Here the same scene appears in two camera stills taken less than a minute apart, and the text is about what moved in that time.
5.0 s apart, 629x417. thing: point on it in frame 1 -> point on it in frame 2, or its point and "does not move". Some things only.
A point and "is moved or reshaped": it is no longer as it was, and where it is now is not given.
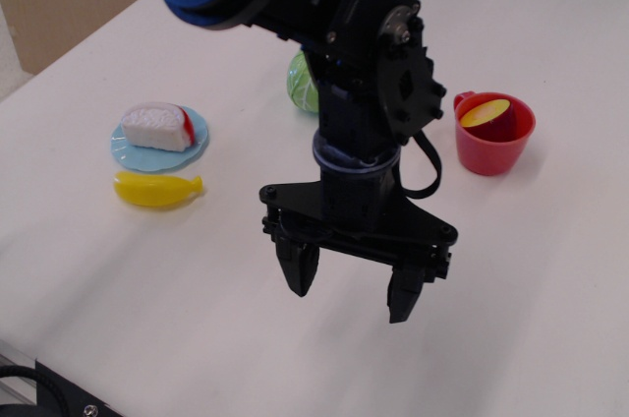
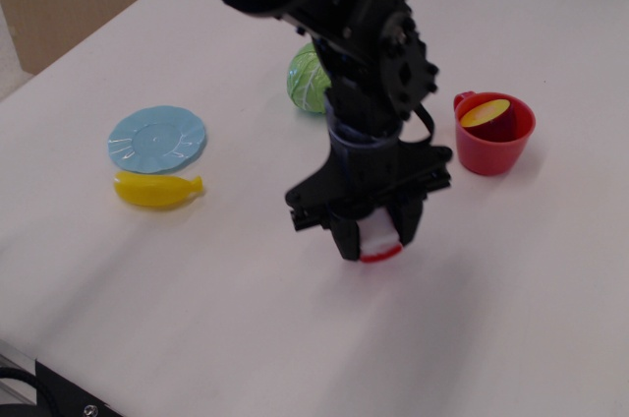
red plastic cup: x=491 y=157 does not move
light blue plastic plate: x=160 y=160 does not move
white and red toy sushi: x=160 y=126 is moved or reshaped
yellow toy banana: x=153 y=190 does not move
